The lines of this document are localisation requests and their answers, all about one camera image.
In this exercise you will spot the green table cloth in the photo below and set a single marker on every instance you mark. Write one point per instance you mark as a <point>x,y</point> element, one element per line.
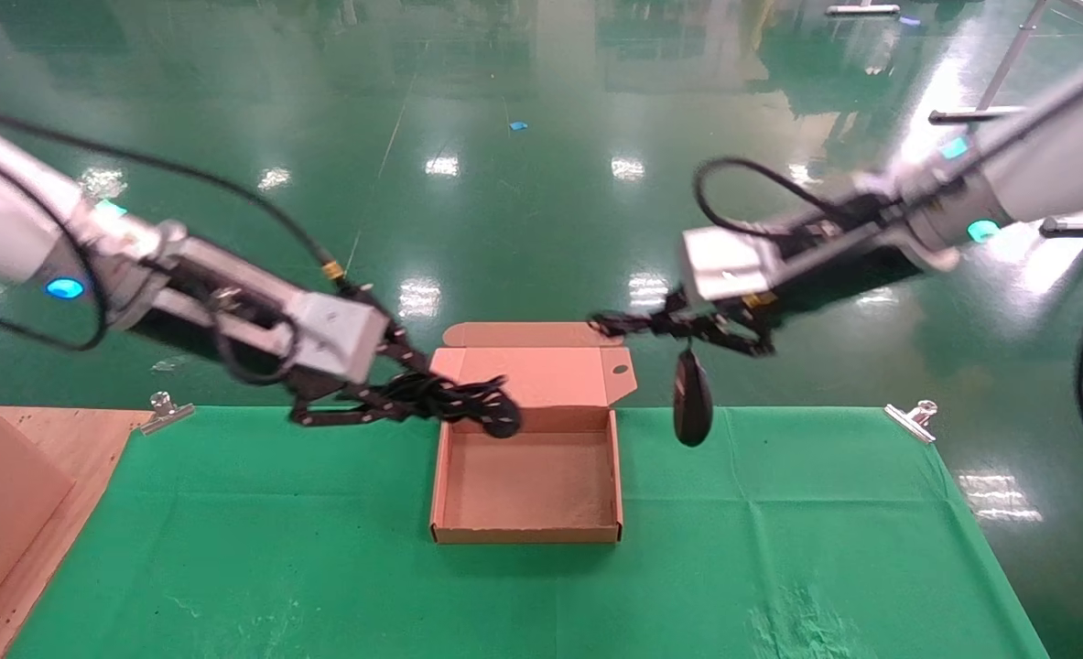
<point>321,549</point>

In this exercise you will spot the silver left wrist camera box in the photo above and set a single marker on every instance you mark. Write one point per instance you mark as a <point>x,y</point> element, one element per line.
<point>340,334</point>

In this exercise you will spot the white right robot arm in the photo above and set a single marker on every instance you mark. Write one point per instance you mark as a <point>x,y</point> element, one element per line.
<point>1054,156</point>

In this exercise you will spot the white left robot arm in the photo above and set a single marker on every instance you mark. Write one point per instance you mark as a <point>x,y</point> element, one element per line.
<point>1,229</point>

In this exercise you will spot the open pinkish cardboard box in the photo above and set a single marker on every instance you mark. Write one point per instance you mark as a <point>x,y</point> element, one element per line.
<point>527,485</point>

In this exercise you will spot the grey metal table leg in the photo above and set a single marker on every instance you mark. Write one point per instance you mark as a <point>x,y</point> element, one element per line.
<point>953,116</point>

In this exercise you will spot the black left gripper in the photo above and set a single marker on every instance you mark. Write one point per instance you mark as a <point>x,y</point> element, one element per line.
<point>184,316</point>

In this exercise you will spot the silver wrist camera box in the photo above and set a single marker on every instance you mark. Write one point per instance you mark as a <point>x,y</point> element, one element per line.
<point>724,265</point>
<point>340,334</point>

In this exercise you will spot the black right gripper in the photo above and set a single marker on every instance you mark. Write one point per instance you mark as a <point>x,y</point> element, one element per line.
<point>825,265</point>

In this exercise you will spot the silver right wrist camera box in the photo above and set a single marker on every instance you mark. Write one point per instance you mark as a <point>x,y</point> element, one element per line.
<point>724,265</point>

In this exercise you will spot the brown carton with red print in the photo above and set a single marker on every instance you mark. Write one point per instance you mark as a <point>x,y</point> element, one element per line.
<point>1,494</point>

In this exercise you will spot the metal binder clip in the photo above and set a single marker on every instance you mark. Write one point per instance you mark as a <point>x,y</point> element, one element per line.
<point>912,423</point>
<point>164,416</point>

